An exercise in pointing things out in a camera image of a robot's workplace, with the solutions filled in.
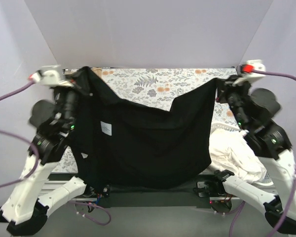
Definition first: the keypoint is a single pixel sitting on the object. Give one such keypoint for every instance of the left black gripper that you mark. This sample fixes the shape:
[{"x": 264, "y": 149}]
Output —
[{"x": 70, "y": 87}]

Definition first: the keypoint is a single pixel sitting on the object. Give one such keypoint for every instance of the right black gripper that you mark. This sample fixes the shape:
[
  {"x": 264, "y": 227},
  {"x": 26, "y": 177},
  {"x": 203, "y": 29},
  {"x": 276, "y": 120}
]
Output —
[{"x": 227, "y": 86}]

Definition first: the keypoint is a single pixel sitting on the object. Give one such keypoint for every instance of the black t shirt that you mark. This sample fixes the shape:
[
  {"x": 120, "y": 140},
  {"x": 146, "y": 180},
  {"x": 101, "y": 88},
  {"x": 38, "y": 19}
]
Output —
[{"x": 119, "y": 142}]

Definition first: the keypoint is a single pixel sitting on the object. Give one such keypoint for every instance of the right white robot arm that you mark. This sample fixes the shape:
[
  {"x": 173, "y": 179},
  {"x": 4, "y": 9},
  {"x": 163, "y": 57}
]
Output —
[{"x": 253, "y": 112}]

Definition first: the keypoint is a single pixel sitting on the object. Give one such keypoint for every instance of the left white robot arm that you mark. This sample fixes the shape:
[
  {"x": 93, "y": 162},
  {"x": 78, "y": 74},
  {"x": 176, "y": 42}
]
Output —
[{"x": 26, "y": 210}]

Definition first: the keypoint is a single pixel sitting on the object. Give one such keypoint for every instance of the folded beige t shirt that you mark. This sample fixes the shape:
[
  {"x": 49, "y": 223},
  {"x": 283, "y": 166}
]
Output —
[{"x": 97, "y": 71}]

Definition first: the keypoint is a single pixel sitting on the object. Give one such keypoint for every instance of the white t shirt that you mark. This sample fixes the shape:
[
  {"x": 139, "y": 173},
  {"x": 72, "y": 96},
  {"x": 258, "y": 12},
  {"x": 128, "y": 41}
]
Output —
[{"x": 234, "y": 155}]

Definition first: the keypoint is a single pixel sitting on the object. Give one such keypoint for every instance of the floral table mat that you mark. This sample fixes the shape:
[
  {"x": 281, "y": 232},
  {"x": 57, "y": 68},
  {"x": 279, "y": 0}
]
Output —
[{"x": 158, "y": 88}]

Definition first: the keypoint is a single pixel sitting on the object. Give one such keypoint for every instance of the white laundry basket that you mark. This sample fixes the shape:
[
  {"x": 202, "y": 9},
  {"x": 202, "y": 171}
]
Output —
[{"x": 227, "y": 128}]

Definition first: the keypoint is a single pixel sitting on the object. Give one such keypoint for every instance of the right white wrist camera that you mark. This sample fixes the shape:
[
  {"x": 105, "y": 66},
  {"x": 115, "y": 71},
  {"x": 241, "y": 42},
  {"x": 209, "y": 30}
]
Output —
[{"x": 246, "y": 72}]

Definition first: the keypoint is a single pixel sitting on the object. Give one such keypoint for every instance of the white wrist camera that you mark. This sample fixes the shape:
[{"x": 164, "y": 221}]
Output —
[
  {"x": 246, "y": 72},
  {"x": 51, "y": 75}
]

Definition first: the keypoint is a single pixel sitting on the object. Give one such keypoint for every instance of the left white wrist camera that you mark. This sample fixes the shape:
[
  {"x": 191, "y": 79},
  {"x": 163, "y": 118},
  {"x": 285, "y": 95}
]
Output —
[{"x": 51, "y": 75}]

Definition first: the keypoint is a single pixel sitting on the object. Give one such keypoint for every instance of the aluminium frame rail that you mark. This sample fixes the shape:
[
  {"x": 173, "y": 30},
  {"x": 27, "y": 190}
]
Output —
[{"x": 54, "y": 187}]

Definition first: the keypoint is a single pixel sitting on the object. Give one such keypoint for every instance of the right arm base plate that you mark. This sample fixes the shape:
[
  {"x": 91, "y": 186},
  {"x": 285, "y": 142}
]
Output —
[{"x": 214, "y": 191}]

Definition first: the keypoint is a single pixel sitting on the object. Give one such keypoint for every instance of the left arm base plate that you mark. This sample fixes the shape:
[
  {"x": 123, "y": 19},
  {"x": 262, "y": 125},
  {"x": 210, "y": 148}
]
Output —
[{"x": 103, "y": 192}]

